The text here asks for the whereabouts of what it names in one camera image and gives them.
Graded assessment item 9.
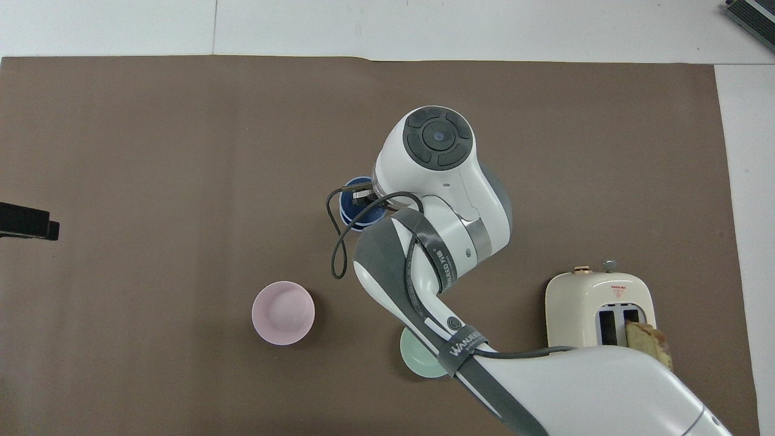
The blue cup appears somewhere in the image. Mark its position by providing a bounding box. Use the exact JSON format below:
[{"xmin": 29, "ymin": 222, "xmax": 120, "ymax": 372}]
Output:
[{"xmin": 338, "ymin": 176, "xmax": 389, "ymax": 233}]

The pink bowl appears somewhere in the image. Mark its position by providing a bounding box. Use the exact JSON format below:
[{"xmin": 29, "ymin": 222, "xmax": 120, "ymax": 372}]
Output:
[{"xmin": 251, "ymin": 280, "xmax": 316, "ymax": 346}]

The light green bowl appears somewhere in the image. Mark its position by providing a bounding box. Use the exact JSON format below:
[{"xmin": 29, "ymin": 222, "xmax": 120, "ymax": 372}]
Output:
[{"xmin": 399, "ymin": 326, "xmax": 449, "ymax": 379}]

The cream toaster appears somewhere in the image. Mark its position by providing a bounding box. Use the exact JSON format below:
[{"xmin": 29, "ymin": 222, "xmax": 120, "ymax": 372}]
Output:
[{"xmin": 544, "ymin": 259, "xmax": 658, "ymax": 350}]

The toast slice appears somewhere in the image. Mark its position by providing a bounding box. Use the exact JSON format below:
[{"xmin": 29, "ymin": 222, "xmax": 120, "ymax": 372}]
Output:
[{"xmin": 625, "ymin": 321, "xmax": 674, "ymax": 372}]

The black stand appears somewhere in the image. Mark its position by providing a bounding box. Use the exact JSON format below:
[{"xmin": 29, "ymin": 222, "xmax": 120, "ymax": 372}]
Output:
[{"xmin": 0, "ymin": 202, "xmax": 61, "ymax": 242}]

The dark grey ribbed box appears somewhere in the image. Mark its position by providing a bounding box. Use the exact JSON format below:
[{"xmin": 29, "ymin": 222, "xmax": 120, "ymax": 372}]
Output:
[{"xmin": 725, "ymin": 0, "xmax": 775, "ymax": 36}]

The black cable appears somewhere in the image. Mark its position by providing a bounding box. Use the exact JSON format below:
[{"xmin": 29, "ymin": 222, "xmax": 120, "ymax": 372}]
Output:
[{"xmin": 326, "ymin": 187, "xmax": 577, "ymax": 362}]

